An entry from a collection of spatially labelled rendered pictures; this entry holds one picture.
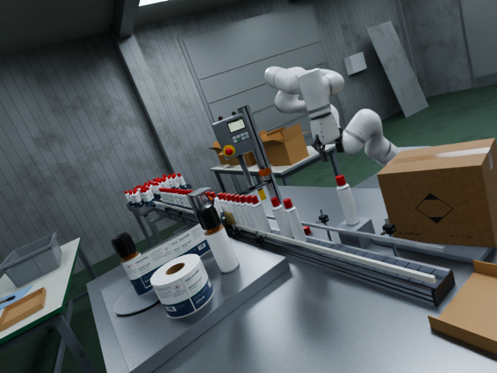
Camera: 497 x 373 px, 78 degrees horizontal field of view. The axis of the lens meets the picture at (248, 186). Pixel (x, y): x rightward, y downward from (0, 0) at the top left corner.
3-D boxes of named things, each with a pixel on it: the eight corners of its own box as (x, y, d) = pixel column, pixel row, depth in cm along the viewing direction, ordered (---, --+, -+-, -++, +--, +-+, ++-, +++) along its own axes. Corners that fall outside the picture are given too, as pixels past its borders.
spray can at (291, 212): (293, 243, 133) (278, 201, 128) (302, 237, 136) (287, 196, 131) (301, 246, 129) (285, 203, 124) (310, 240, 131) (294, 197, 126)
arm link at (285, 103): (376, 130, 142) (355, 160, 146) (371, 132, 154) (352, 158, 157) (286, 74, 147) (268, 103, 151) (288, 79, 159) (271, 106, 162)
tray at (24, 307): (7, 311, 207) (5, 306, 207) (46, 290, 218) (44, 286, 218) (-2, 332, 178) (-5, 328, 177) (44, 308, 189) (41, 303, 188)
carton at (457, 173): (393, 240, 114) (376, 174, 107) (415, 210, 129) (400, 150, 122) (496, 248, 91) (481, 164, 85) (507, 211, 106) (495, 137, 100)
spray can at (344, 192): (344, 225, 124) (330, 178, 119) (352, 218, 127) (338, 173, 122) (354, 226, 120) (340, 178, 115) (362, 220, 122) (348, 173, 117)
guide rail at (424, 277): (235, 228, 172) (234, 225, 172) (237, 226, 173) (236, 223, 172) (434, 284, 81) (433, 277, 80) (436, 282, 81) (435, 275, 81)
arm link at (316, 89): (325, 103, 117) (303, 112, 115) (314, 69, 113) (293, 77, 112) (336, 101, 109) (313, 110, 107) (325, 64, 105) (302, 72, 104)
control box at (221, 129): (227, 157, 163) (214, 123, 158) (257, 146, 161) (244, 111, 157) (225, 160, 153) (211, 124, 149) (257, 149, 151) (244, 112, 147)
